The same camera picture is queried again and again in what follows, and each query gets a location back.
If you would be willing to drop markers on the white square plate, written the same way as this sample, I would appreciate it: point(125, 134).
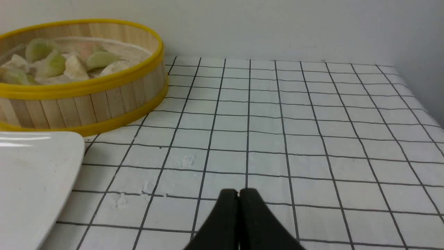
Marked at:
point(37, 173)

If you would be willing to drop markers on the white dumpling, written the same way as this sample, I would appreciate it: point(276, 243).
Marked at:
point(75, 70)
point(115, 67)

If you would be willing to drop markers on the white steamer liner cloth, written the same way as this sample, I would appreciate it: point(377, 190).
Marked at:
point(127, 52)

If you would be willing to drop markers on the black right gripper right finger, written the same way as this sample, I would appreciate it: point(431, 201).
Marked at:
point(259, 229)

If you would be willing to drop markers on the bamboo steamer with yellow rims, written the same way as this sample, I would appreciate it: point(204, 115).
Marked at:
point(86, 107)

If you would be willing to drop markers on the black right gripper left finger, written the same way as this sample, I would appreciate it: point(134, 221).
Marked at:
point(218, 232)

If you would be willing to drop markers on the pink shrimp dumpling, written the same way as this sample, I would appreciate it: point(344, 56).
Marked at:
point(84, 49)

